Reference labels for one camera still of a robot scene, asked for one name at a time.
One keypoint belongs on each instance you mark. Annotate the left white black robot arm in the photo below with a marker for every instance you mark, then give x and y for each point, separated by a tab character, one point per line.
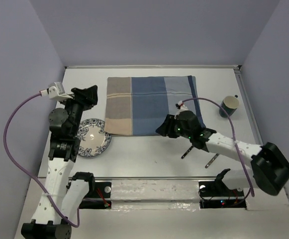
60	200

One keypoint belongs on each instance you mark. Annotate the dark green white mug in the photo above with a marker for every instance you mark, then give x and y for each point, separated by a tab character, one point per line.
229	106

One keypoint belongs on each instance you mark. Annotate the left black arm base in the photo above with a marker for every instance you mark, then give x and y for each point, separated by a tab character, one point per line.
98	196

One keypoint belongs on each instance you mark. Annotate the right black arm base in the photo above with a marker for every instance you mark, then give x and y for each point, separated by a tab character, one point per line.
215	194

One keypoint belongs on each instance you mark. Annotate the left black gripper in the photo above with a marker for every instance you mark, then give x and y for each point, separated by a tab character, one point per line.
87	97

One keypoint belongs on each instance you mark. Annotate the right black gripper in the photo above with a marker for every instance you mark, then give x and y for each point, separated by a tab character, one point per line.
166	127

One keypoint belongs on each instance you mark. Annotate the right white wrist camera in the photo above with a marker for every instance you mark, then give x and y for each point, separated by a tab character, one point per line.
181	108

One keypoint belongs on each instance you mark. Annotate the silver fork black handle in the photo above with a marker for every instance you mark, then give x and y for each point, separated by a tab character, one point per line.
187	152

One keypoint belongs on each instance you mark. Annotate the silver knife black handle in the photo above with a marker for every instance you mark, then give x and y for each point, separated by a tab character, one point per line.
211	161

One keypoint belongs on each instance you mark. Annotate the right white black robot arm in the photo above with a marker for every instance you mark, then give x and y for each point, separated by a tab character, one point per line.
263	166

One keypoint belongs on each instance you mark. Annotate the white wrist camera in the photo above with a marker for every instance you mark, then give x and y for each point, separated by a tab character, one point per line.
55	91
181	108

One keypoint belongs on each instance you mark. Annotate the aluminium table rail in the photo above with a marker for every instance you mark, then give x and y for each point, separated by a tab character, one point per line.
246	101

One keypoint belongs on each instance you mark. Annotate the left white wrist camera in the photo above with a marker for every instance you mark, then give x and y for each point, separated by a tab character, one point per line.
55	91

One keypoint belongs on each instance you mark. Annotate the blue floral white plate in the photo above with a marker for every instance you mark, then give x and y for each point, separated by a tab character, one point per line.
94	139

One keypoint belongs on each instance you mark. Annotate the blue beige checked cloth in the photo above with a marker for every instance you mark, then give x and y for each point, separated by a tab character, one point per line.
137	106

